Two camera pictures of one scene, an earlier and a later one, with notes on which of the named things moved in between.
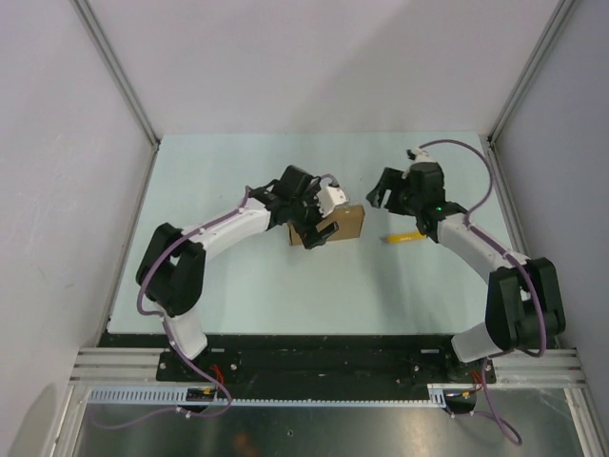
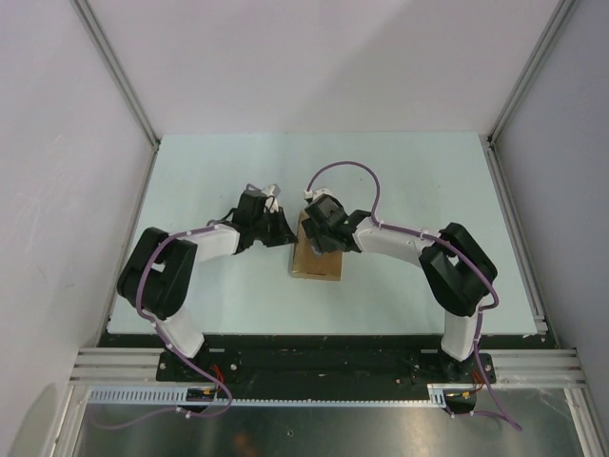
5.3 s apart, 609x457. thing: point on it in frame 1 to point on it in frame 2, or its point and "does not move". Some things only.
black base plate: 315,360 does not move
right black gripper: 393,179 to 313,232
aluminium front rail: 143,367 does not move
